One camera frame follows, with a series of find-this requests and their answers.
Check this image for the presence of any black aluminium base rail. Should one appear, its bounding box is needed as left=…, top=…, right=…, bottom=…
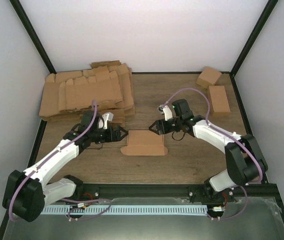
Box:
left=14, top=183, right=278, bottom=201

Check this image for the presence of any cardboard box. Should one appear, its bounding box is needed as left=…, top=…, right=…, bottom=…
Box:
left=120, top=130, right=168, bottom=156
left=196, top=66, right=222, bottom=89
left=207, top=85, right=231, bottom=117

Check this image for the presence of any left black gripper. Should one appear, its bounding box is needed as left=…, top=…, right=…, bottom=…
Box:
left=90, top=126, right=129, bottom=144

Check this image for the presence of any black frame post left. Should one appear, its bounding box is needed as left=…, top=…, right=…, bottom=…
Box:
left=9, top=0, right=57, bottom=74

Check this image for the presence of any black frame post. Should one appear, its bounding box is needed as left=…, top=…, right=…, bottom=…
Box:
left=230, top=0, right=279, bottom=74
left=9, top=0, right=57, bottom=74

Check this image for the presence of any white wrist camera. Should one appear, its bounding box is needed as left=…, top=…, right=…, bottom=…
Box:
left=157, top=104, right=173, bottom=121
left=101, top=112, right=114, bottom=130

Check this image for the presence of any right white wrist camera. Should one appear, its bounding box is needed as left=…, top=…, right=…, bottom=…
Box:
left=157, top=104, right=173, bottom=121

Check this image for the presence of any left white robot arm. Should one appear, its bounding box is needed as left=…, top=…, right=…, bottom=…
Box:
left=2, top=110, right=128, bottom=222

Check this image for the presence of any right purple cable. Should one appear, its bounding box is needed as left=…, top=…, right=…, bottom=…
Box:
left=160, top=87, right=264, bottom=185

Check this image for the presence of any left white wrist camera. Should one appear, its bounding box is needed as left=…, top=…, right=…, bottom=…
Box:
left=101, top=112, right=114, bottom=130

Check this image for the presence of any black frame post right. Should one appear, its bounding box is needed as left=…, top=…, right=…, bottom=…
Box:
left=230, top=0, right=279, bottom=74

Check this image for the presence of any stack of flat cardboard blanks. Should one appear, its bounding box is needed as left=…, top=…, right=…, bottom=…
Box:
left=39, top=60, right=135, bottom=127

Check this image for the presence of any light blue slotted cable duct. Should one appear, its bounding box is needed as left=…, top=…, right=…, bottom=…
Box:
left=41, top=205, right=208, bottom=216

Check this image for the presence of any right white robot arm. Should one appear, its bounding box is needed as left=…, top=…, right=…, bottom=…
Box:
left=148, top=99, right=268, bottom=202

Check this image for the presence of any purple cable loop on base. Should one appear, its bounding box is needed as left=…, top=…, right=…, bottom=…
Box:
left=67, top=196, right=115, bottom=223

